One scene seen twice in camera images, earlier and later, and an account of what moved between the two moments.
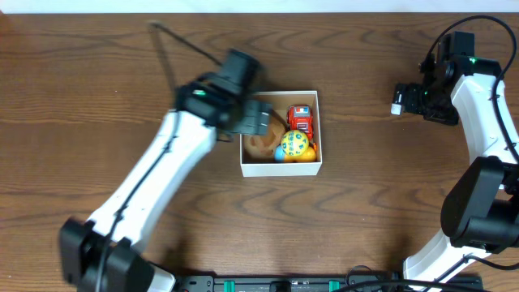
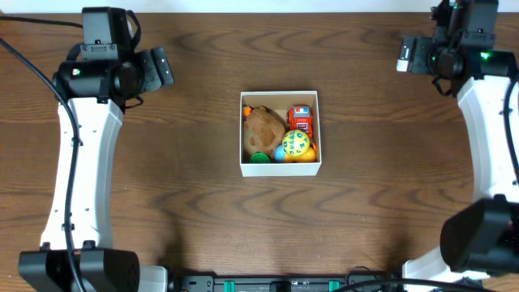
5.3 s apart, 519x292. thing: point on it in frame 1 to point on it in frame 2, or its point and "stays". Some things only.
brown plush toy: [262, 146] stays
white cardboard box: [280, 100] stays
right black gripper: [413, 90] to [421, 65]
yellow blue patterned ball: [294, 143] stays
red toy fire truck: [301, 118] stays
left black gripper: [256, 120] to [153, 70]
